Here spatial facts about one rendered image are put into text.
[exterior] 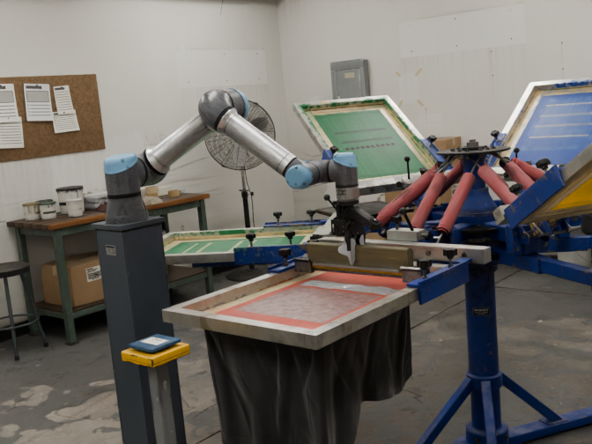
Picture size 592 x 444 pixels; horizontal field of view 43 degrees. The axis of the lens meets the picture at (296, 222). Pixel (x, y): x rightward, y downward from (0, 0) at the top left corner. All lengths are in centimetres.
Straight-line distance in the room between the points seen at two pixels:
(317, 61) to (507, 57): 202
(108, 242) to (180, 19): 460
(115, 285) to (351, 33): 518
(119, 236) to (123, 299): 22
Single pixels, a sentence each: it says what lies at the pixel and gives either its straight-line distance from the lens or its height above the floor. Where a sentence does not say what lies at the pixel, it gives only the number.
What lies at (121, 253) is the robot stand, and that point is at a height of 110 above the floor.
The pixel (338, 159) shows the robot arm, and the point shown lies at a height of 137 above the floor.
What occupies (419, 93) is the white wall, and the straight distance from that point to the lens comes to 708.
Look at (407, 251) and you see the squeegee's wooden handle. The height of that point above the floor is 107.
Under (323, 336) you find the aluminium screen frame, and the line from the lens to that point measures 190.
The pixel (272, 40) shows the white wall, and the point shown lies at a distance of 798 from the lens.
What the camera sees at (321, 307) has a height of 96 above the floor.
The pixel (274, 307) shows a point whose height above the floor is 96.
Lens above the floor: 156
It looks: 9 degrees down
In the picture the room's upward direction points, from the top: 5 degrees counter-clockwise
